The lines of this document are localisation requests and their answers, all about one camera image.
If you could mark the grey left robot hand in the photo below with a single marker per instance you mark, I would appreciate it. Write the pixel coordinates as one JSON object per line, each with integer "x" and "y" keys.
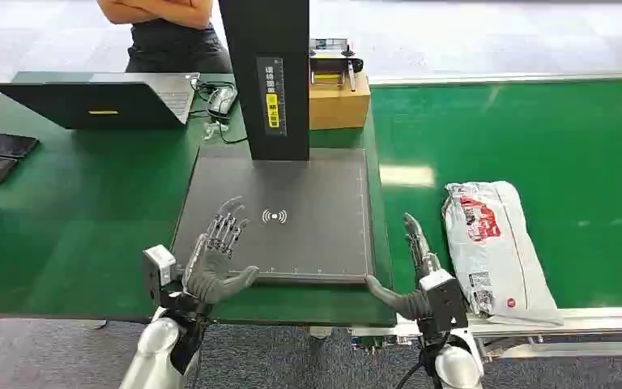
{"x": 212, "y": 271}

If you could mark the brown cardboard box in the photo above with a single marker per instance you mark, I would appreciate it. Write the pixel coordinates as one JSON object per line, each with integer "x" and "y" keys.
{"x": 339, "y": 102}

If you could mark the dark right wrist camera box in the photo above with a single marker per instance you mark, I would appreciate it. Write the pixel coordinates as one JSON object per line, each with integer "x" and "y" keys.
{"x": 444, "y": 300}

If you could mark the dark scanner base plate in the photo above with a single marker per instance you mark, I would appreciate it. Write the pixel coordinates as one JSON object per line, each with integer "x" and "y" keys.
{"x": 300, "y": 236}

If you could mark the clear plastic piece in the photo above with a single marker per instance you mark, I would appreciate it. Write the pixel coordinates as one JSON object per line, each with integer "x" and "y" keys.
{"x": 213, "y": 129}

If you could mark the silver computer mouse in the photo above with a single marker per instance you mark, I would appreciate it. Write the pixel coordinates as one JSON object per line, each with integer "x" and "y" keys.
{"x": 221, "y": 100}

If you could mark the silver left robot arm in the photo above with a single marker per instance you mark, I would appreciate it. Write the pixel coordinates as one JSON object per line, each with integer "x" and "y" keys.
{"x": 163, "y": 349}

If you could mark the black laptop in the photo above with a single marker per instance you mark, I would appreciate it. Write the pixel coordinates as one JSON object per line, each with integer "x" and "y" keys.
{"x": 107, "y": 99}

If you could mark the black device with yellow label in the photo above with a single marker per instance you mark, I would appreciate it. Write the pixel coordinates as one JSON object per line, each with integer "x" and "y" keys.
{"x": 332, "y": 64}

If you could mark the white plastic mail parcel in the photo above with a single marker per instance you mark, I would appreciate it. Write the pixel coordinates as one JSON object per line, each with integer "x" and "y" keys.
{"x": 496, "y": 252}

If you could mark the green conveyor belt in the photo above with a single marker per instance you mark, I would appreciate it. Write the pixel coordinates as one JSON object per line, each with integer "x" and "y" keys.
{"x": 531, "y": 188}

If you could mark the black phone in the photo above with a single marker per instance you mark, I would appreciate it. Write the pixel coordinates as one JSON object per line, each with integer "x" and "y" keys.
{"x": 5, "y": 145}

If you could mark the black scanner column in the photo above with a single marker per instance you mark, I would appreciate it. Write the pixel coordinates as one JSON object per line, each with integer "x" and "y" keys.
{"x": 268, "y": 75}

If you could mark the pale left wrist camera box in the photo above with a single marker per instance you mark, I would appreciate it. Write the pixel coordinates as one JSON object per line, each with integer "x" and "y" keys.
{"x": 158, "y": 268}

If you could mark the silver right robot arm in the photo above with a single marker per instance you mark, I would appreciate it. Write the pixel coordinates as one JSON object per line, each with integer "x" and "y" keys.
{"x": 453, "y": 362}

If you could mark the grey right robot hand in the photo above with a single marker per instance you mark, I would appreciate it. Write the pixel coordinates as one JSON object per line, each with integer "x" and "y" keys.
{"x": 417, "y": 257}

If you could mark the person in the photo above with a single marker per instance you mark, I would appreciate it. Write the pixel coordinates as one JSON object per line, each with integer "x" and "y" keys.
{"x": 169, "y": 35}

